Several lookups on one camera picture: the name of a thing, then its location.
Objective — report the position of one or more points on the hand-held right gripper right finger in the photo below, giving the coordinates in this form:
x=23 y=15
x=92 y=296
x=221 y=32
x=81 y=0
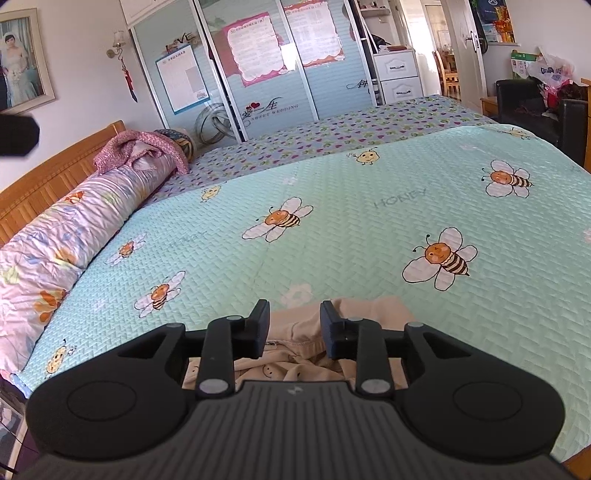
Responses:
x=328 y=325

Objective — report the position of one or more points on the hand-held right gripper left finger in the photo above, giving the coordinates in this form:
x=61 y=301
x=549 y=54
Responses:
x=263 y=325

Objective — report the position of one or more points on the beige pants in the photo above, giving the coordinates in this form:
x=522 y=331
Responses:
x=295 y=364

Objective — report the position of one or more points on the wooden headboard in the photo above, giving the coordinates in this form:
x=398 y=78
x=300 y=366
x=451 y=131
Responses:
x=46 y=184

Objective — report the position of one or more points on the framed wedding photo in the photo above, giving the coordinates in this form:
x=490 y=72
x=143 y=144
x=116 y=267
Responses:
x=21 y=60

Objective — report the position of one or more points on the rolled floral quilt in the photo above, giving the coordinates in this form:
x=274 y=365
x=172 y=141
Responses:
x=55 y=230

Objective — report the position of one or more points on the green bee-print bedspread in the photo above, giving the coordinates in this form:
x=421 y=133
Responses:
x=369 y=221

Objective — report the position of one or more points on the red hanging ornament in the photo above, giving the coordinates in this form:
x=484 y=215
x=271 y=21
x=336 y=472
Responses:
x=129 y=81

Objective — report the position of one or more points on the pink knitted blanket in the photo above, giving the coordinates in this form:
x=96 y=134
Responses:
x=152 y=138

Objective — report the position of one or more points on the dark patterned pillow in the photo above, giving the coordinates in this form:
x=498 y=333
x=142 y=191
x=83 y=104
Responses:
x=182 y=143

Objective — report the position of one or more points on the blue-bordered poster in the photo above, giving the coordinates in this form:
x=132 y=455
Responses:
x=182 y=78

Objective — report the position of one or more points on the purple heart-print bed sheet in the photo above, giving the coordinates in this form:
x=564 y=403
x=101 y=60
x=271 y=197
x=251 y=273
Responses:
x=323 y=134

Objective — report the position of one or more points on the sliding-door wardrobe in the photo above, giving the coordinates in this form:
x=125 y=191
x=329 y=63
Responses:
x=323 y=87

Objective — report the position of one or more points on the pink-bordered poster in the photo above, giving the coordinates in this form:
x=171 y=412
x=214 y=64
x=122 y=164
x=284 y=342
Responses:
x=254 y=50

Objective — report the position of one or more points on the white drawer cabinet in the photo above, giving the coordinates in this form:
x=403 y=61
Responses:
x=397 y=76

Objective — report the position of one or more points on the wooden chair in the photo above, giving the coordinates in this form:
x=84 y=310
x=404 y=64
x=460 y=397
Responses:
x=448 y=74

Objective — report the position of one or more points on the red-bordered poster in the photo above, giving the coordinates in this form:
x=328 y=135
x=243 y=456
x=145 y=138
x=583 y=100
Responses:
x=314 y=32

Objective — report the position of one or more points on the black armchair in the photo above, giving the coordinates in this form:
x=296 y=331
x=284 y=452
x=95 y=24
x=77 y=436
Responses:
x=517 y=99

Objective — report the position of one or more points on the white door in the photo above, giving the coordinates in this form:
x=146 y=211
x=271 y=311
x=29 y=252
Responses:
x=461 y=46

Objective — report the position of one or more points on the green cardboard box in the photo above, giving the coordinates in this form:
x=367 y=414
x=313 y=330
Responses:
x=521 y=62

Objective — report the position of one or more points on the wooden cabinet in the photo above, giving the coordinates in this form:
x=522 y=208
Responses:
x=586 y=124

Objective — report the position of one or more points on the pile of plastic bags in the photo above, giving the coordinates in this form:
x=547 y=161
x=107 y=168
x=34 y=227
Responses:
x=551 y=71

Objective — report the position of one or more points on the colourful hanging decoration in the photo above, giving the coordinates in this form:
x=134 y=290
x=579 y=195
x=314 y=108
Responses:
x=491 y=21

